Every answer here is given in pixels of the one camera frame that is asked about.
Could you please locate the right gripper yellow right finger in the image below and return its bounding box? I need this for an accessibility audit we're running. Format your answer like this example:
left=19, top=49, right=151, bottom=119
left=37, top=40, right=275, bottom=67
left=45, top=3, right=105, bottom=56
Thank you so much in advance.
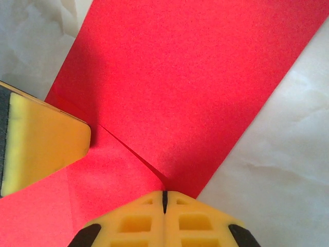
left=163, top=190, right=261, bottom=247

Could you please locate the red square paper sheet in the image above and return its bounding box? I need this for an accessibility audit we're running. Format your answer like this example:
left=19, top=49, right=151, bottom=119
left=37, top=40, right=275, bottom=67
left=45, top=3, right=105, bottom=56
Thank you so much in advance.
left=0, top=0, right=329, bottom=247

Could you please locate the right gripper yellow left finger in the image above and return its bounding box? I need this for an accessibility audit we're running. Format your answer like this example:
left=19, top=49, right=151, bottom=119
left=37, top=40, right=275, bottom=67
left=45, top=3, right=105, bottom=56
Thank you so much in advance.
left=66, top=190, right=166, bottom=247

